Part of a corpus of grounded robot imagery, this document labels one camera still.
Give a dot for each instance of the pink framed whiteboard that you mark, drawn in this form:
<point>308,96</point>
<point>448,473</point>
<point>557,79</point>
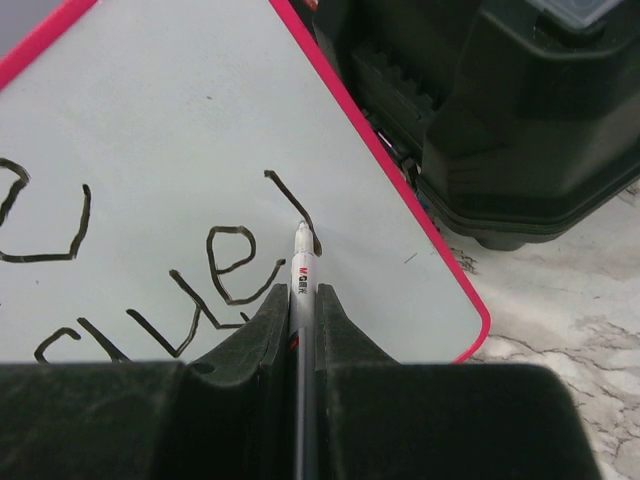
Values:
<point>156,159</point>

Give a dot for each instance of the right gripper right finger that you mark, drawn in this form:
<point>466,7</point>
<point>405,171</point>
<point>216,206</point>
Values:
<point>368,407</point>

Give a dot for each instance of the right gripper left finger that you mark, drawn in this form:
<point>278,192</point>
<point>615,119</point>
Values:
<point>237,401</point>

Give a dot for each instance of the black plastic toolbox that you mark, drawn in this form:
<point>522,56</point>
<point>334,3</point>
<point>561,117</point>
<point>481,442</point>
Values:
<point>513,120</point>

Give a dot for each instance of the black and white marker pen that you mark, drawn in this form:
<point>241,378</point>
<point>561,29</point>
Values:
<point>301,345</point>

